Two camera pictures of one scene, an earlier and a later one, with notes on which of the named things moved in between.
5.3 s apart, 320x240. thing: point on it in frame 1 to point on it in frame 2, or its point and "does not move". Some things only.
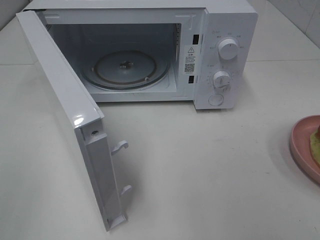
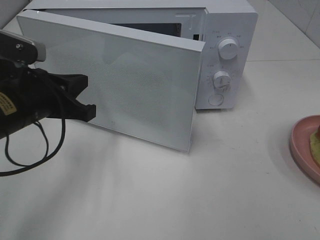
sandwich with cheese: [315, 146] does not move
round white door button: [215, 99] does not move
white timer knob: [222, 79] does not move
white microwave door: [82, 111] to [145, 84]
